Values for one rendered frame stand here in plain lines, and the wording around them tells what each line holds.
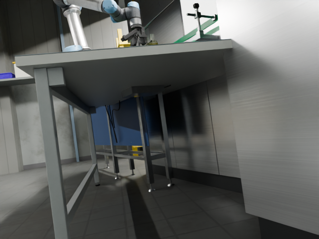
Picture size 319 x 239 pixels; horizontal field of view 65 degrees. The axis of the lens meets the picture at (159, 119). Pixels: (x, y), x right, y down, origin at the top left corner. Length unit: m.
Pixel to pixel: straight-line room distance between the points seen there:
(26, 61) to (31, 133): 4.16
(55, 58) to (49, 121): 0.21
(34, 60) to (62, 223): 0.53
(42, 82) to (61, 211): 0.43
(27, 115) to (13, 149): 0.63
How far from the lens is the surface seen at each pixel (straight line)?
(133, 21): 1.72
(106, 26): 5.23
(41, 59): 0.91
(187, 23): 1.81
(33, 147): 5.04
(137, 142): 1.99
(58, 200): 0.94
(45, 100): 0.92
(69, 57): 0.89
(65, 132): 4.91
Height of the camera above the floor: 0.48
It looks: 1 degrees up
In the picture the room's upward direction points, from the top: 8 degrees counter-clockwise
